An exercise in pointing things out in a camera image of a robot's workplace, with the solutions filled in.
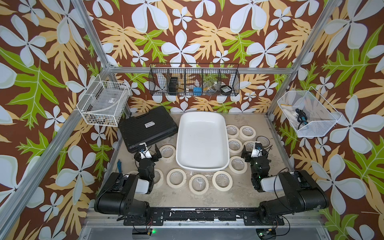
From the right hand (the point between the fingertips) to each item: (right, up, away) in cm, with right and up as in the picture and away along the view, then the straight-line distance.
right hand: (252, 145), depth 89 cm
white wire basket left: (-85, +25, -9) cm, 89 cm away
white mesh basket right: (+29, +19, -6) cm, 35 cm away
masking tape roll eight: (-7, +9, +19) cm, 22 cm away
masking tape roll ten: (-7, -2, +12) cm, 14 cm away
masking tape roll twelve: (-19, -20, -3) cm, 28 cm away
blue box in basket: (-34, +34, +4) cm, 48 cm away
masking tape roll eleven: (-8, -14, +2) cm, 16 cm away
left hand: (-63, 0, -2) cm, 63 cm away
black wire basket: (-17, +43, +9) cm, 47 cm away
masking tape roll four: (-56, -19, -5) cm, 59 cm away
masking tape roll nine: (-33, -22, -5) cm, 40 cm away
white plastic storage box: (-29, 0, +14) cm, 32 cm away
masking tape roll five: (+4, +7, +19) cm, 20 cm away
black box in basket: (-50, +40, +10) cm, 64 cm away
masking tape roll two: (-53, -6, +8) cm, 54 cm away
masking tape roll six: (+2, -1, +10) cm, 10 cm away
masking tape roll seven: (-46, -19, -1) cm, 50 cm away
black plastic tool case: (-68, +11, +14) cm, 70 cm away
